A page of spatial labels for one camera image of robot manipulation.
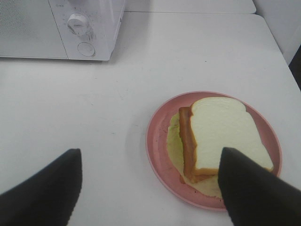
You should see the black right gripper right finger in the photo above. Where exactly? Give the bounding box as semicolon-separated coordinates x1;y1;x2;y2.
218;147;301;226

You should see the white microwave door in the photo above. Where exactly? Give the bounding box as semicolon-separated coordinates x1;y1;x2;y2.
0;0;67;59

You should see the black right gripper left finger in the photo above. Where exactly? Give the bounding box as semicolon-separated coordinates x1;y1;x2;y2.
0;149;82;226

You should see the white microwave oven body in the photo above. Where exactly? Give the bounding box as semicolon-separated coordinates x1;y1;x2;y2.
0;0;125;62

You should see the white timer knob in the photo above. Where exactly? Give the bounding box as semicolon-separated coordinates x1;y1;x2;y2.
67;13;90;36

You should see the white bread sandwich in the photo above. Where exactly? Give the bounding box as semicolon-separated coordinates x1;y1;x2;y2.
166;97;273;198

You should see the round white door button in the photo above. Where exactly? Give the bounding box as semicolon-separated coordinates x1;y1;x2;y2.
78;42;95;57

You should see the pink round plate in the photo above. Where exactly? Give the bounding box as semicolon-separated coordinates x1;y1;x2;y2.
146;91;282;211

